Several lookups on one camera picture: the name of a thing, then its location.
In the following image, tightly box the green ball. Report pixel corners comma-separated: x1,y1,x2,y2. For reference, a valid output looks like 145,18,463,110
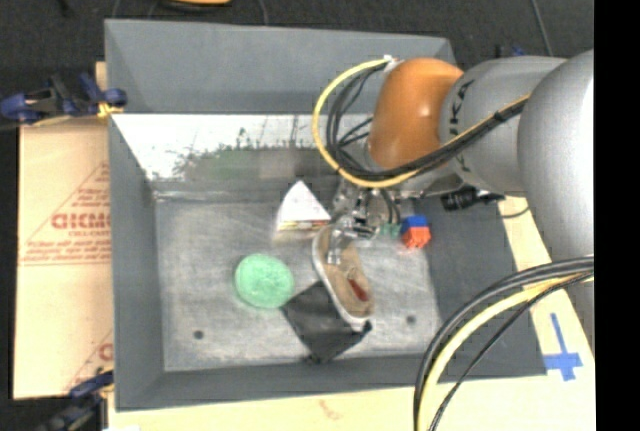
233,252,296,310

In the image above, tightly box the black cloth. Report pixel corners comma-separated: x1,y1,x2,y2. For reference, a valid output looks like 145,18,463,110
280,279,374,365

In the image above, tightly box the black cylinder on white bracket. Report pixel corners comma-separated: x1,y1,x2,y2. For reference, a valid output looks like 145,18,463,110
440,187,504,213

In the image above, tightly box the brown cardboard board red print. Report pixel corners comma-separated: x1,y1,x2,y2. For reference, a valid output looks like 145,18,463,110
12,115,116,401

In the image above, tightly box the grey metal bin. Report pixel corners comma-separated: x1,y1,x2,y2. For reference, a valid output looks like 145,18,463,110
103,18,547,411

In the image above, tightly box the blue and orange toy block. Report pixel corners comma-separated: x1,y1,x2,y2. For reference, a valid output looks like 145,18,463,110
400,214,432,251

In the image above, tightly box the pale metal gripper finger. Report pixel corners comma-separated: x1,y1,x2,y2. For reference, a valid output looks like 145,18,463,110
346,216,379,241
326,221,351,266

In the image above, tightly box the white triangular sandwich box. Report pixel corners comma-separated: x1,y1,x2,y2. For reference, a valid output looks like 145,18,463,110
275,179,333,235

